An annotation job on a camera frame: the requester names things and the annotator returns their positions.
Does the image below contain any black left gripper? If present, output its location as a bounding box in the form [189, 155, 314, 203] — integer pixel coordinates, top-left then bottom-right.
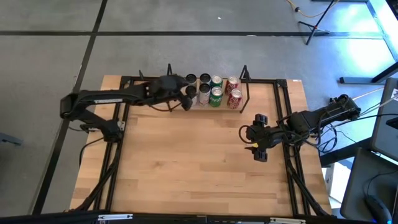
[149, 75, 194, 111]

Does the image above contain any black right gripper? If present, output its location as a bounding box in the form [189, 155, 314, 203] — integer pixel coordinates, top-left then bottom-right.
[244, 114, 287, 162]

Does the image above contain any green Sprite can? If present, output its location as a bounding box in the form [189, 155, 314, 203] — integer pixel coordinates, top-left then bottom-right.
[208, 86, 224, 108]
[210, 75, 224, 89]

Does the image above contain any red cola can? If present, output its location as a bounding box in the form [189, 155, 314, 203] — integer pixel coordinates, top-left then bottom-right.
[224, 75, 242, 96]
[226, 88, 243, 110]

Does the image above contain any grey desk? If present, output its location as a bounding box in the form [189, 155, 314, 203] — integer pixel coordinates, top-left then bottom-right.
[320, 138, 398, 222]

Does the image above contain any black metal floor stand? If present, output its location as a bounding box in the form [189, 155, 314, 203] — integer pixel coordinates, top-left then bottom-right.
[338, 0, 398, 85]

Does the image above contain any black overhead rig beam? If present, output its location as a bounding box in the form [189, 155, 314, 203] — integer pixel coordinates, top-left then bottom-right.
[0, 210, 398, 224]

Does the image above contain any black tripod stand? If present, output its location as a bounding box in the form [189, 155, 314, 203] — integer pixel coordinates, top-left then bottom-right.
[297, 0, 340, 46]

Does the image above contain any grey upright panel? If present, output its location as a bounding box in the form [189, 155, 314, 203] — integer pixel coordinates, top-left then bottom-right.
[371, 77, 398, 161]

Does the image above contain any black computer mouse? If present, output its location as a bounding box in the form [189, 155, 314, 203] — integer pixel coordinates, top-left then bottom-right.
[364, 194, 393, 224]

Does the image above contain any grey floor object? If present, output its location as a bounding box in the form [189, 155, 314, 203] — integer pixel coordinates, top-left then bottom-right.
[0, 133, 24, 146]

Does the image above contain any black aluminium table frame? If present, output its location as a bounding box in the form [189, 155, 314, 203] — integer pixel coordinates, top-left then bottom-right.
[93, 75, 312, 216]

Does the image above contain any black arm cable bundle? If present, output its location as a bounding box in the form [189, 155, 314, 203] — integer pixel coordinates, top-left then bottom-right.
[76, 136, 122, 212]
[282, 146, 330, 217]

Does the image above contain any silver metal bracket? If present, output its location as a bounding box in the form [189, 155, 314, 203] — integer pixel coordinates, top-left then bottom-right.
[269, 217, 307, 224]
[98, 213, 134, 222]

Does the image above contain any long black floor cable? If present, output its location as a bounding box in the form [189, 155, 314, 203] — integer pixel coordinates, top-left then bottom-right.
[335, 113, 398, 129]

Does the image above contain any white power cable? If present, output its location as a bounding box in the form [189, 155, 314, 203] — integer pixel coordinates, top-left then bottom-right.
[354, 88, 385, 100]

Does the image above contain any yellow floor cable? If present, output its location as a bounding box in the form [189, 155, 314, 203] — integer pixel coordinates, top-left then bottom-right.
[285, 0, 335, 19]

